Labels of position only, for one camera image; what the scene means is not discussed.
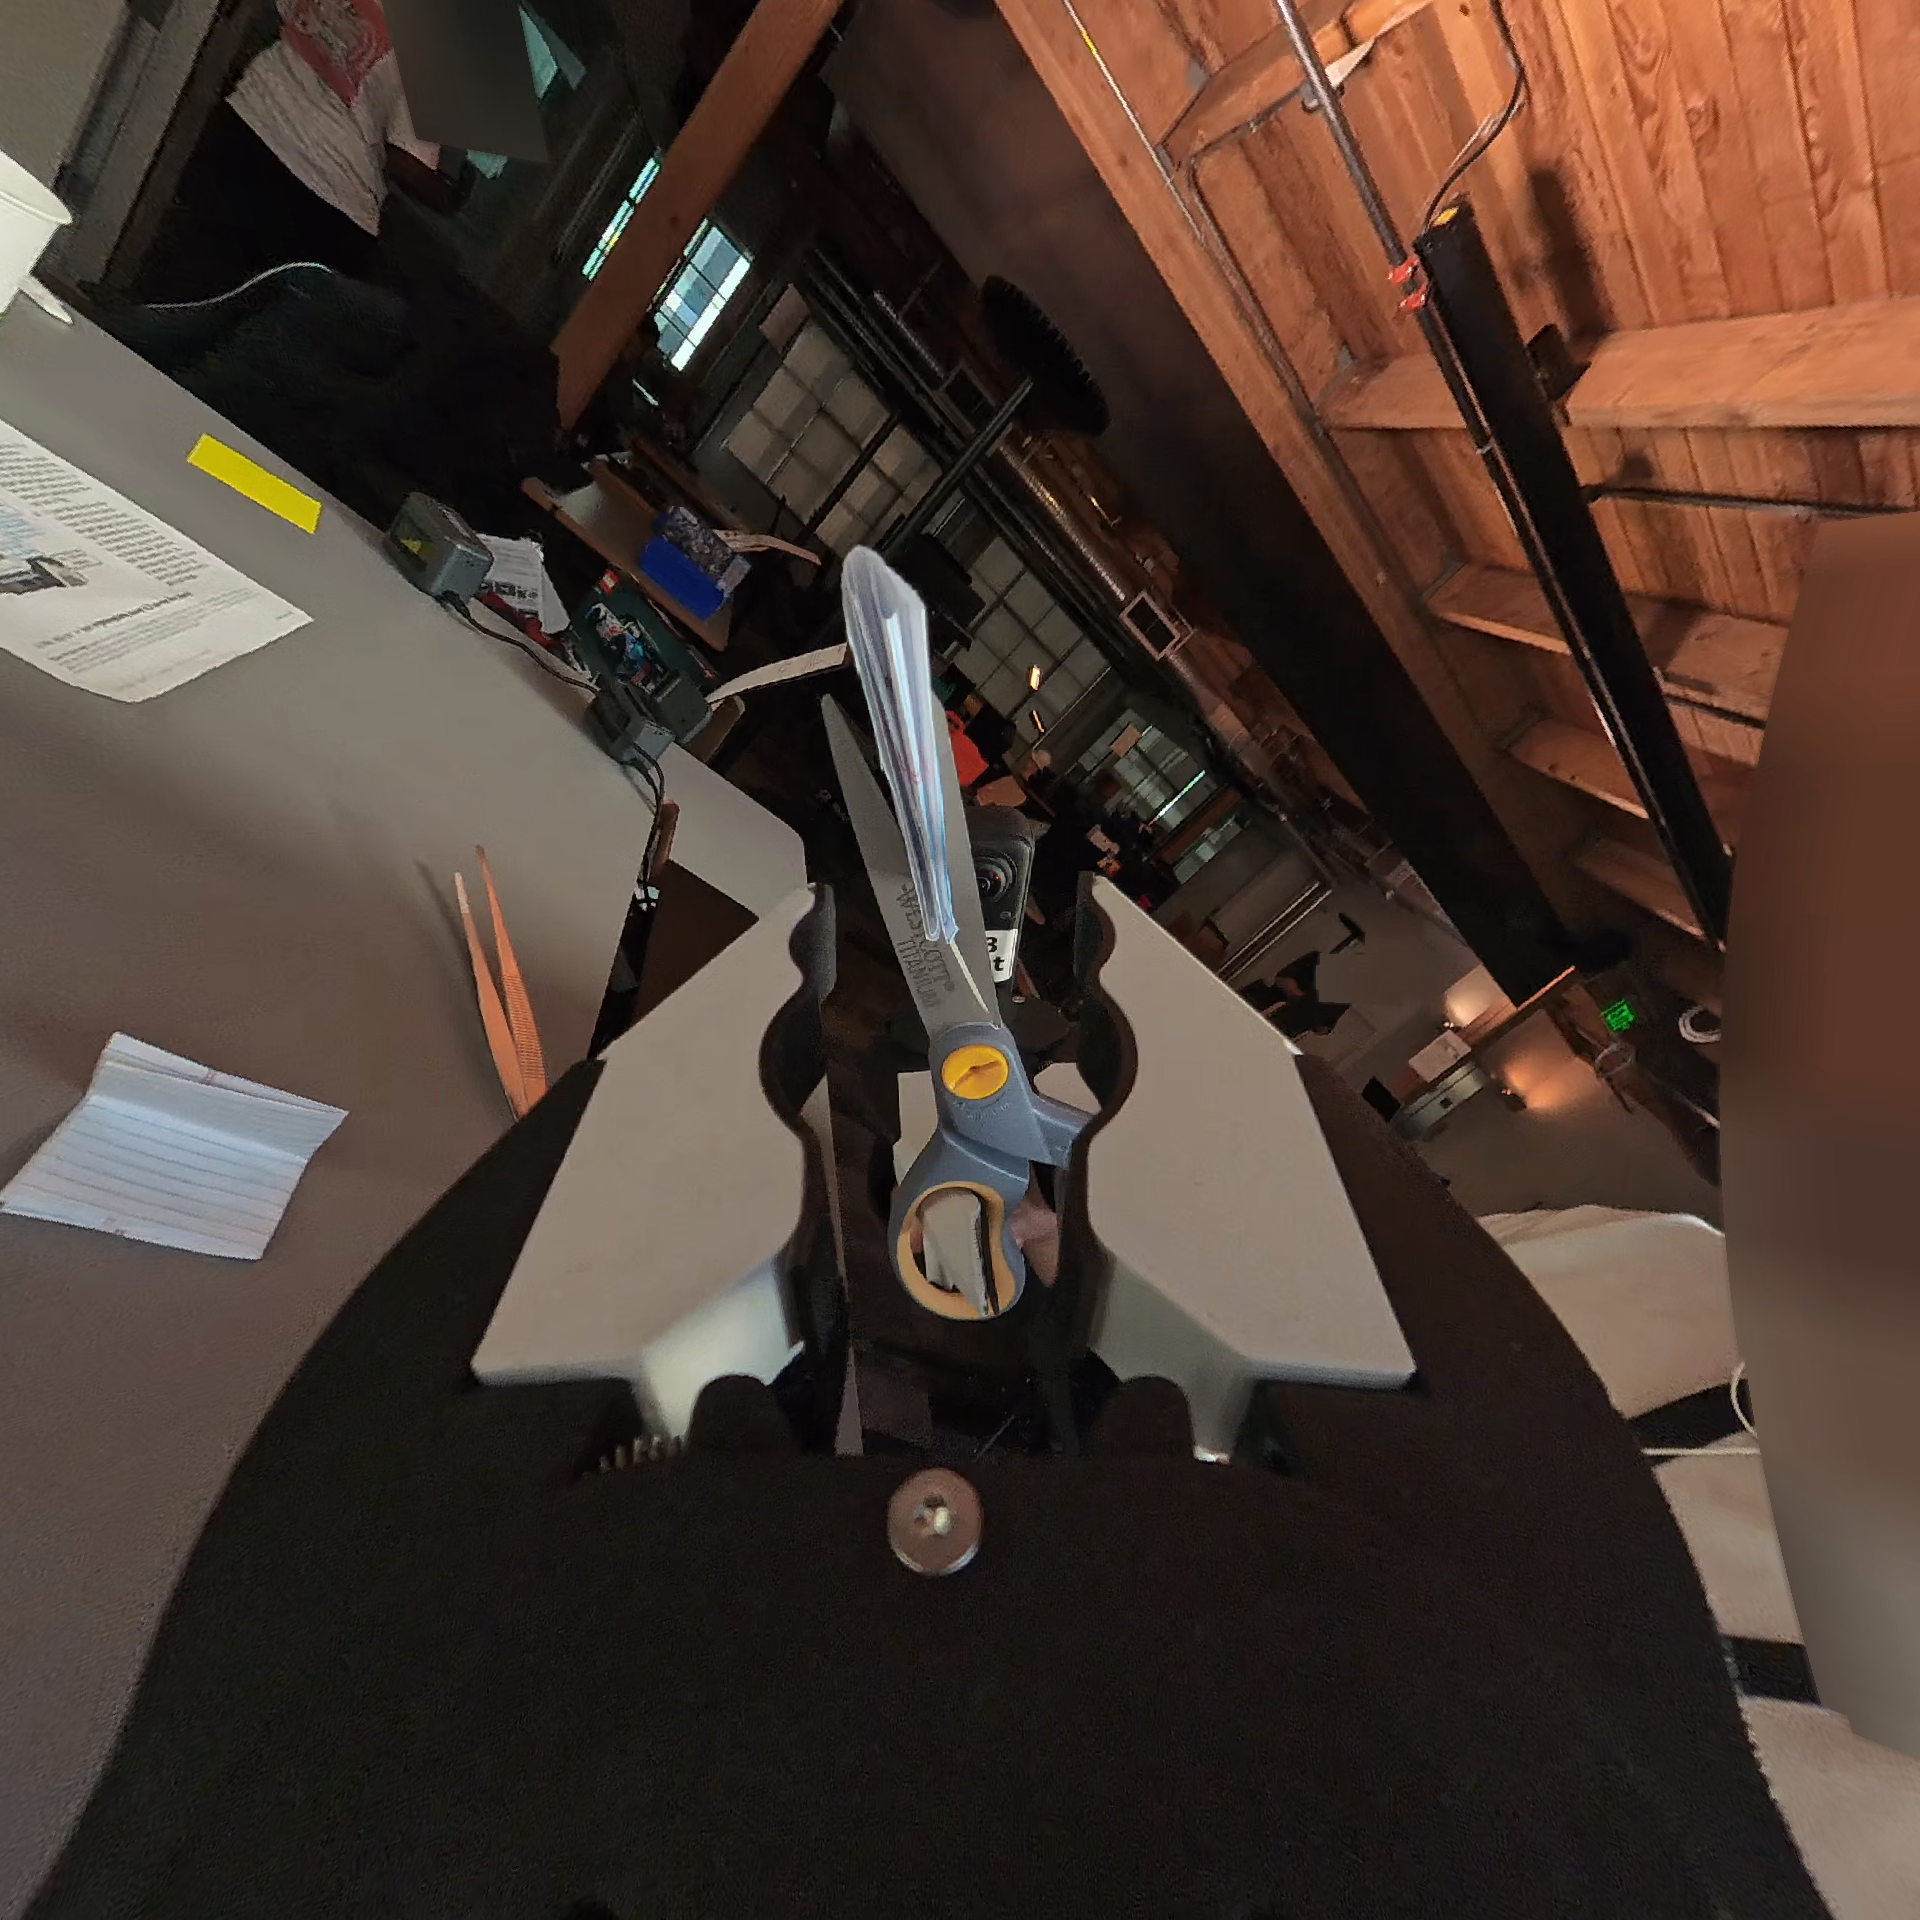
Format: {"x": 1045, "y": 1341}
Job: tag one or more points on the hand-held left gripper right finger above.
{"x": 1242, "y": 1200}

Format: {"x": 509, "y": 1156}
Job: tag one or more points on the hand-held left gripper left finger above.
{"x": 661, "y": 1200}

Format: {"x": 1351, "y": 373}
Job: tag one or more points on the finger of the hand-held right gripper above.
{"x": 942, "y": 1242}
{"x": 1055, "y": 1092}

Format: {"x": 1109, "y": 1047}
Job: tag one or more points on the brown tweezers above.
{"x": 522, "y": 1083}

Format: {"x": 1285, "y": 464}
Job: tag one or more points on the grey power box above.
{"x": 435, "y": 540}
{"x": 631, "y": 723}

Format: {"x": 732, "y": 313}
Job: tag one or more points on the green exit sign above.
{"x": 1625, "y": 1017}

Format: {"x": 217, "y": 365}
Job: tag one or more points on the blue storage bin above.
{"x": 690, "y": 566}

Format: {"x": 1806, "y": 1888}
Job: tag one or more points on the large paned window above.
{"x": 841, "y": 431}

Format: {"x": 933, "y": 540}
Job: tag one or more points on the folded lined paper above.
{"x": 167, "y": 1146}

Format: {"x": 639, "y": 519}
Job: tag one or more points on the yellow sticky note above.
{"x": 259, "y": 486}

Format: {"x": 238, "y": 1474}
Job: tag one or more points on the printed paper sheet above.
{"x": 119, "y": 569}

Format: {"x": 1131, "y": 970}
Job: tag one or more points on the white paper cup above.
{"x": 25, "y": 221}

